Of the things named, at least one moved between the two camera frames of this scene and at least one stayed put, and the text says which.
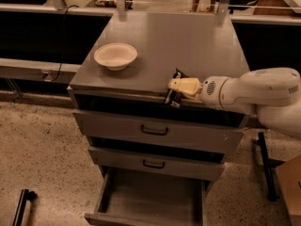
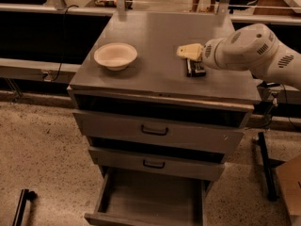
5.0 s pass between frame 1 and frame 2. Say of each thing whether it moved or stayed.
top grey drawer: stayed
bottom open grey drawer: stayed
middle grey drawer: stayed
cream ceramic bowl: stayed
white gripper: moved
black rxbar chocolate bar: moved
